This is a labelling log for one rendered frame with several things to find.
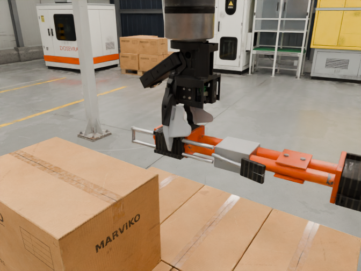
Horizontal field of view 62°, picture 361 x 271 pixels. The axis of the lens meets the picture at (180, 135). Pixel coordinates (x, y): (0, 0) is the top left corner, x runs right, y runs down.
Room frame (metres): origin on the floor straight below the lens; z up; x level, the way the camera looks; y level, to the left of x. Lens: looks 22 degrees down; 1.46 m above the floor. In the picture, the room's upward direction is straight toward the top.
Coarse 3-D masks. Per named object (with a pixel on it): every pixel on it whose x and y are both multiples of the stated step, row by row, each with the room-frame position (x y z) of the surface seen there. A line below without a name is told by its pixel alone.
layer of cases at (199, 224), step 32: (160, 192) 1.41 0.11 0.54; (192, 192) 1.41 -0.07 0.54; (224, 192) 1.41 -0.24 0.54; (160, 224) 1.15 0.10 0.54; (192, 224) 1.14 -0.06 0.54; (224, 224) 1.14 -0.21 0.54; (256, 224) 1.14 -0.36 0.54; (288, 224) 1.14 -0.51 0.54; (320, 224) 1.14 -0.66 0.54; (192, 256) 0.94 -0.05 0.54; (224, 256) 0.94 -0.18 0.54; (256, 256) 0.94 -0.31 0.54; (288, 256) 0.94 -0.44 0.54; (320, 256) 0.94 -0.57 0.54; (352, 256) 0.94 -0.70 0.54
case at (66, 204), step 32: (0, 160) 1.02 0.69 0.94; (32, 160) 1.02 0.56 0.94; (64, 160) 1.02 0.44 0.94; (96, 160) 1.02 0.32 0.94; (0, 192) 0.80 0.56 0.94; (32, 192) 0.80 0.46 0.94; (64, 192) 0.80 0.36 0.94; (96, 192) 0.80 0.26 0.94; (128, 192) 0.80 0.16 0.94; (0, 224) 0.78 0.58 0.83; (32, 224) 0.65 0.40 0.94; (64, 224) 0.64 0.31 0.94; (96, 224) 0.68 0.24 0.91; (128, 224) 0.78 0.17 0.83; (0, 256) 0.83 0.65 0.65; (32, 256) 0.68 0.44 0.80; (64, 256) 0.59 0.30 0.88; (96, 256) 0.67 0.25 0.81; (128, 256) 0.77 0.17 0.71; (160, 256) 0.91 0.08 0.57
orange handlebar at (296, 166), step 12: (216, 144) 0.56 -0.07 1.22; (252, 156) 0.48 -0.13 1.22; (264, 156) 0.50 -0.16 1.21; (276, 156) 0.49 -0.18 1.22; (288, 156) 0.47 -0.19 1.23; (300, 156) 0.47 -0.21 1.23; (276, 168) 0.45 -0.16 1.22; (288, 168) 0.44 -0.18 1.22; (300, 168) 0.43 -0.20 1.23; (312, 168) 0.46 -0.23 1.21; (324, 168) 0.45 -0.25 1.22; (336, 168) 0.44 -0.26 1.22; (288, 180) 0.44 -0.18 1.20; (300, 180) 0.43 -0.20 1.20; (312, 180) 0.42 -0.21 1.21; (324, 180) 0.41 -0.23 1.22
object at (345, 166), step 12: (348, 156) 0.46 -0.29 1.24; (360, 156) 0.45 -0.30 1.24; (348, 168) 0.42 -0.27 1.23; (360, 168) 0.42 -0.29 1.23; (336, 180) 0.39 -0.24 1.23; (348, 180) 0.38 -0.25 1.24; (360, 180) 0.37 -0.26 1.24; (336, 192) 0.39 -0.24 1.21; (348, 192) 0.38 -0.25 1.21; (360, 192) 0.38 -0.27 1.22; (336, 204) 0.38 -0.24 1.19; (348, 204) 0.38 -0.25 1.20; (360, 204) 0.37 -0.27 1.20
